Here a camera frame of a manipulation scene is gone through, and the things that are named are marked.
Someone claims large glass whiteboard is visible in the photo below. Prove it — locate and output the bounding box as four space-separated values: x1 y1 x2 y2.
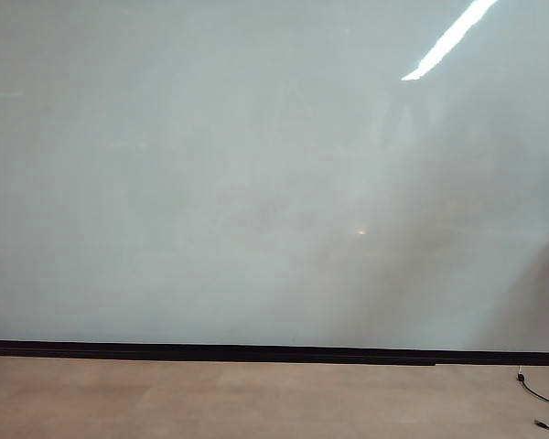
0 0 549 354

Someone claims black whiteboard bottom rail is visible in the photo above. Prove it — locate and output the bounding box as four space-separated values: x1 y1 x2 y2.
0 338 549 368

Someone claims black cable with round plug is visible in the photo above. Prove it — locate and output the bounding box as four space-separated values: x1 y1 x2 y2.
515 365 549 410

